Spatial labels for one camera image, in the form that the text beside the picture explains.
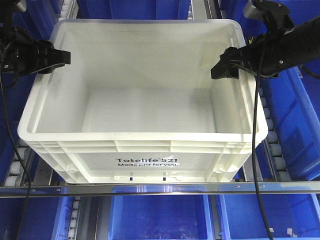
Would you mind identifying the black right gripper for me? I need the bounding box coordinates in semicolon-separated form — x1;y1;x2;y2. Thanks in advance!
210;35;288;80

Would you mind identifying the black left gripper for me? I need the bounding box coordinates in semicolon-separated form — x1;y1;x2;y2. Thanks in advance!
0;27;71;76

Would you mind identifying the white plastic tote bin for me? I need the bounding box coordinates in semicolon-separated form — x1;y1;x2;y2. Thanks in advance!
17;19;268;184

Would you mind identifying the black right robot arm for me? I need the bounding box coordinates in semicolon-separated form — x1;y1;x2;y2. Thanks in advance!
211;17;320;80

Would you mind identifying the blue bin right shelf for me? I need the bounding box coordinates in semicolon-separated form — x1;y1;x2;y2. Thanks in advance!
260;67;320;181

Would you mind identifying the blue bin lower left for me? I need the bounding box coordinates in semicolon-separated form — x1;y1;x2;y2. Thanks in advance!
0;196;74;240

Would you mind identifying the blue bin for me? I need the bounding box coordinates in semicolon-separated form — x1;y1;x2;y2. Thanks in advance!
107;194;214;240
0;196;74;240
216;184;320;240

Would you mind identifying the blue bin lower right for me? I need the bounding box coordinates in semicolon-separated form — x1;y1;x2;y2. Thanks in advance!
216;184;320;240

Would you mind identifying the blue bin lower middle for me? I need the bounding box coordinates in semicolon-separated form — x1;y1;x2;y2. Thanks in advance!
107;194;214;240

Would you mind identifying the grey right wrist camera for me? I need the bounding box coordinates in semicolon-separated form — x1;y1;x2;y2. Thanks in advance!
242;0;290;22

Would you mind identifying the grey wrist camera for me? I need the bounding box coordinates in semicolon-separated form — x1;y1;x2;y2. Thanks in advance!
0;0;27;13
242;0;290;22

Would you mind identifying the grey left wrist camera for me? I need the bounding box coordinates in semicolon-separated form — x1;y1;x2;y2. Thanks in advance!
0;0;27;13

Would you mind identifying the black left camera cable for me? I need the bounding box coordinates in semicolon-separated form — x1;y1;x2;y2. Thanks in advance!
0;42;33;240

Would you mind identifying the black camera cable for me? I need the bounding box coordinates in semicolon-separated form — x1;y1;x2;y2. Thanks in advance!
250;42;275;240
0;42;33;240

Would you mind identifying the silver front shelf rail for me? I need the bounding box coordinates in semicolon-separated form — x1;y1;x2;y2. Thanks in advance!
0;181;320;198

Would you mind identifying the black right camera cable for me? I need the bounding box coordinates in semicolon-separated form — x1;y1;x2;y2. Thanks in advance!
250;42;275;240

